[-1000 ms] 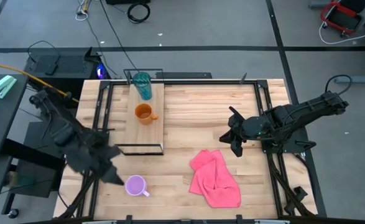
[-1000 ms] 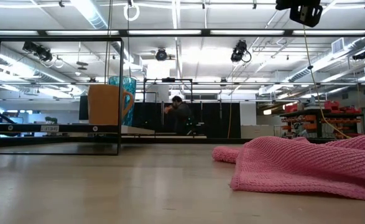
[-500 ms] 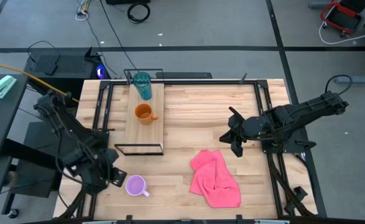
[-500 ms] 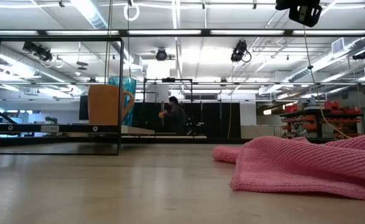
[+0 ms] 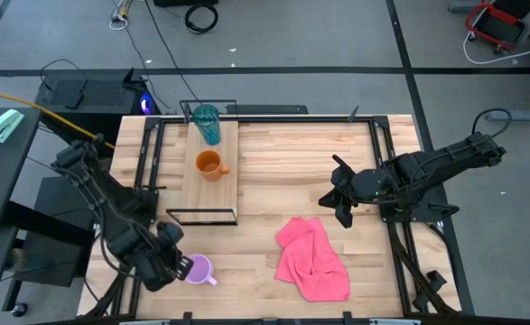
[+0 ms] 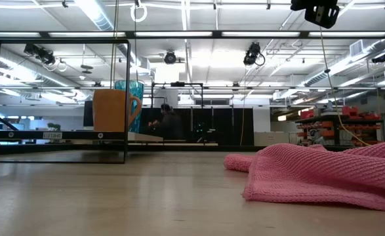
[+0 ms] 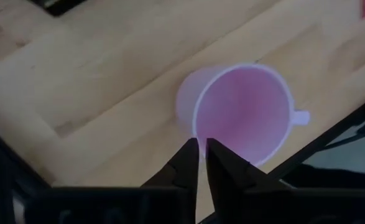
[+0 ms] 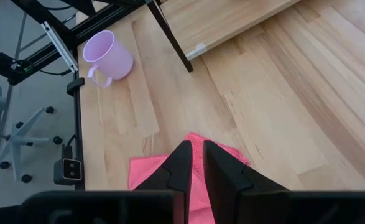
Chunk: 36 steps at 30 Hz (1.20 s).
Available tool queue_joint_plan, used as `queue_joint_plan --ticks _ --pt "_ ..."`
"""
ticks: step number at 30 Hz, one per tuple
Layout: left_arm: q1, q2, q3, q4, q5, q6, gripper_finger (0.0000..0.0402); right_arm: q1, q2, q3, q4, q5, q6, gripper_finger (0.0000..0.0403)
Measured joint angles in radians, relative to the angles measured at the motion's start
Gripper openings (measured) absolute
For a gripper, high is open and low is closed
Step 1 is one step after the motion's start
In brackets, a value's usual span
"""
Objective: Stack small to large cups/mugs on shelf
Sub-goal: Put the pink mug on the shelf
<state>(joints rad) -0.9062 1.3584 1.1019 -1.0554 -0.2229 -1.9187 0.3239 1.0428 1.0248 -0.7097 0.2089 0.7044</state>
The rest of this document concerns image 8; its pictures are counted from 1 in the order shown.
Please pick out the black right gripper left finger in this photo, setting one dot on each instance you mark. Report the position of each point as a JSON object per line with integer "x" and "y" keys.
{"x": 179, "y": 174}

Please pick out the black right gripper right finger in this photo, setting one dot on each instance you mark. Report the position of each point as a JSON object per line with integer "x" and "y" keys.
{"x": 225, "y": 177}

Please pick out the pale pink plastic mug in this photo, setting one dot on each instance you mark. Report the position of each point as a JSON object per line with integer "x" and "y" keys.
{"x": 113, "y": 59}

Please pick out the pink knitted cloth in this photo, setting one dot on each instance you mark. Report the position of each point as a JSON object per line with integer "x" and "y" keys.
{"x": 145, "y": 171}

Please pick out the grey office chair base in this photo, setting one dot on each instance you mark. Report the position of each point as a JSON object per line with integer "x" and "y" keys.
{"x": 17, "y": 140}

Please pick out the black device with green light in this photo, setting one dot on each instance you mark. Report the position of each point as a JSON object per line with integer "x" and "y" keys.
{"x": 2, "y": 63}

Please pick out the small black silver camera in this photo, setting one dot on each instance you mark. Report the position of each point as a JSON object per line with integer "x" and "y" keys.
{"x": 68, "y": 171}

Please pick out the black frame wooden shelf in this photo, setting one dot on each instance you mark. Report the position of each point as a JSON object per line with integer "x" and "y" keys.
{"x": 216, "y": 21}

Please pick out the black aluminium table frame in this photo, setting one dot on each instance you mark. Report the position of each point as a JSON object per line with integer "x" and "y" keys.
{"x": 89, "y": 28}

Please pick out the silver metal bracket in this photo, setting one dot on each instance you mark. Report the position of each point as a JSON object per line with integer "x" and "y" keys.
{"x": 59, "y": 46}

